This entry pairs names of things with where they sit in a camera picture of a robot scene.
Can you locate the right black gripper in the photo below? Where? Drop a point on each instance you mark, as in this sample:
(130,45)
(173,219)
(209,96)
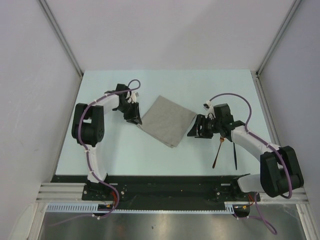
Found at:
(195,131)

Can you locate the right aluminium corner post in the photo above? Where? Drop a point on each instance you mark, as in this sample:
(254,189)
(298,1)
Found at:
(279,35)

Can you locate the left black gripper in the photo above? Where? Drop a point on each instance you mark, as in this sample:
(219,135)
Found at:
(135,117)

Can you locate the grey cloth napkin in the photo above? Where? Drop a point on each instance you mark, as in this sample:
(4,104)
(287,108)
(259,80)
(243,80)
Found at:
(167,121)

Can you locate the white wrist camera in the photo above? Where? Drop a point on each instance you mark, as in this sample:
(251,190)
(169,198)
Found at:
(209,110)
(132,96)

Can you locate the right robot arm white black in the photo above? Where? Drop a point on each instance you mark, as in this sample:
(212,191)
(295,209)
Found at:
(280,171)

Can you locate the left aluminium corner post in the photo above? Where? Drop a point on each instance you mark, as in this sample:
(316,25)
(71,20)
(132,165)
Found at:
(48,13)

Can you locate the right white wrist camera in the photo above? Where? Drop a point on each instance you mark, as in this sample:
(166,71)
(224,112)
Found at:
(209,110)

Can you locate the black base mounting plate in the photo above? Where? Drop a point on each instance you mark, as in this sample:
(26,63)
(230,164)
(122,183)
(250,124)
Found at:
(159,193)

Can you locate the copper fork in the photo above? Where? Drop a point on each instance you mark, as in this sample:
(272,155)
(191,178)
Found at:
(221,141)

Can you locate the aluminium corner post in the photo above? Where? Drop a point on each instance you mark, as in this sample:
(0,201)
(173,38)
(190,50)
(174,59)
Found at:
(279,35)
(48,13)

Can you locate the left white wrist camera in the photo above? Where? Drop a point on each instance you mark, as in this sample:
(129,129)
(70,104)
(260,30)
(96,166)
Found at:
(132,96)

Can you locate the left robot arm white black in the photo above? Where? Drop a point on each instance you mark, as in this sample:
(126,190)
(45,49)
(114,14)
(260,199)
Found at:
(88,126)

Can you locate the black knife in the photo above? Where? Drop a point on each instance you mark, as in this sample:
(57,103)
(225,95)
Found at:
(235,156)

